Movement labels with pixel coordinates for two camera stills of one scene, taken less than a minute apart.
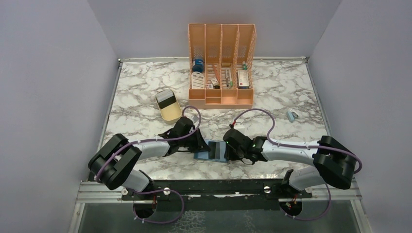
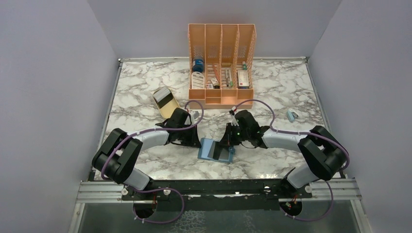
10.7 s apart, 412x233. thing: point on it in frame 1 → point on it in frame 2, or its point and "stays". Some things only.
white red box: x=243 y=79 stays
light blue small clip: x=291 y=114 stays
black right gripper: x=229 y=155 → x=227 y=138
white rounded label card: x=197 y=79 stays
